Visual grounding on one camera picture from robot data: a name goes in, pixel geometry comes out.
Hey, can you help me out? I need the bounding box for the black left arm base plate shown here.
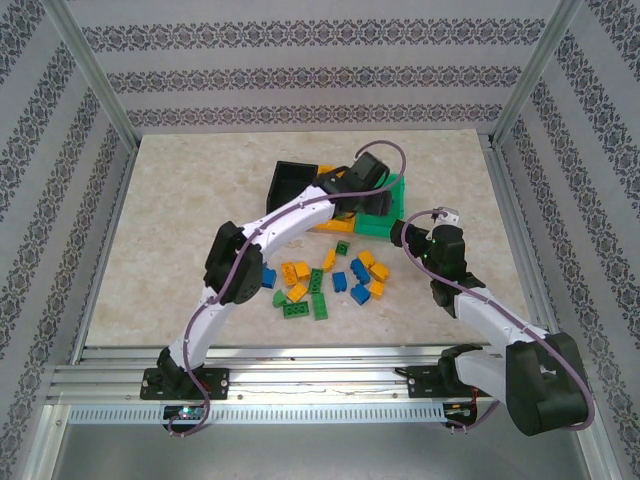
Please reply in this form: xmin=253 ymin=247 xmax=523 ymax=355
xmin=139 ymin=367 xmax=231 ymax=401

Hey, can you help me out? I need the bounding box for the aluminium side rail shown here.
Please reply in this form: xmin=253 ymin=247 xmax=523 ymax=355
xmin=44 ymin=144 xmax=140 ymax=401
xmin=482 ymin=134 xmax=596 ymax=381

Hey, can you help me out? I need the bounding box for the black plastic container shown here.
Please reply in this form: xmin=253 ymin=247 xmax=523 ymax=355
xmin=264 ymin=159 xmax=321 ymax=216

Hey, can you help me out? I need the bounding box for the aluminium frame post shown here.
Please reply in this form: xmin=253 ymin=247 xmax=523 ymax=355
xmin=487 ymin=0 xmax=586 ymax=151
xmin=47 ymin=0 xmax=142 ymax=151

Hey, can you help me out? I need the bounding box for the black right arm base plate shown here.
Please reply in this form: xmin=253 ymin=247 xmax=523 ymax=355
xmin=407 ymin=364 xmax=496 ymax=400

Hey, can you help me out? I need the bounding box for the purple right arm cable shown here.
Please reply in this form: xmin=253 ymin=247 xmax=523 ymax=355
xmin=401 ymin=208 xmax=596 ymax=435

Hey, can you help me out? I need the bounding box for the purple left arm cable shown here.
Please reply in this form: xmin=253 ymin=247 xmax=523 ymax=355
xmin=167 ymin=139 xmax=407 ymax=440

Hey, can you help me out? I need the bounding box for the circuit board with green light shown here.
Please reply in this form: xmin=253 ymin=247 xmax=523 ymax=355
xmin=163 ymin=405 xmax=206 ymax=421

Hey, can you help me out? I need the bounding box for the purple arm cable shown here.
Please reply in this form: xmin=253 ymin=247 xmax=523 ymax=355
xmin=167 ymin=139 xmax=407 ymax=440
xmin=401 ymin=208 xmax=596 ymax=435

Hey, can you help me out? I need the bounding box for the yellow plastic container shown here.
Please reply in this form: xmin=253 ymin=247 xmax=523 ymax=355
xmin=307 ymin=164 xmax=359 ymax=236

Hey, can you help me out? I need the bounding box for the aluminium front rail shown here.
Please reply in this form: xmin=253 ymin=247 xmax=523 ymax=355
xmin=47 ymin=344 xmax=596 ymax=402

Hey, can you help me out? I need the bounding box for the green plastic container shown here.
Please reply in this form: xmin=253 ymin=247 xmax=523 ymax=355
xmin=353 ymin=172 xmax=409 ymax=241

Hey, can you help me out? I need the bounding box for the slotted grey cable duct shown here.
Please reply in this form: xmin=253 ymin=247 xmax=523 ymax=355
xmin=67 ymin=403 xmax=446 ymax=425

